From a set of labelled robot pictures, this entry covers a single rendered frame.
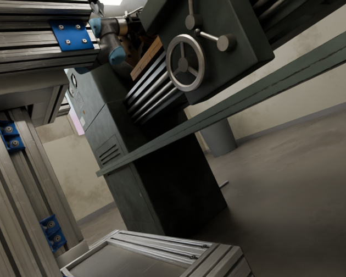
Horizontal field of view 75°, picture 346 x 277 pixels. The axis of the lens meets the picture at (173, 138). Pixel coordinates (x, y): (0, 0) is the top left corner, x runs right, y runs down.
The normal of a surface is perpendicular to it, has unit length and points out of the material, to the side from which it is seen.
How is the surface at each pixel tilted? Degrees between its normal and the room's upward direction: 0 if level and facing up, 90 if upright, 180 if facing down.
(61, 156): 90
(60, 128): 90
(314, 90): 90
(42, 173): 90
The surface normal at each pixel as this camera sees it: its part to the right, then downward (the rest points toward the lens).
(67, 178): 0.54, -0.27
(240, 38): -0.75, 0.33
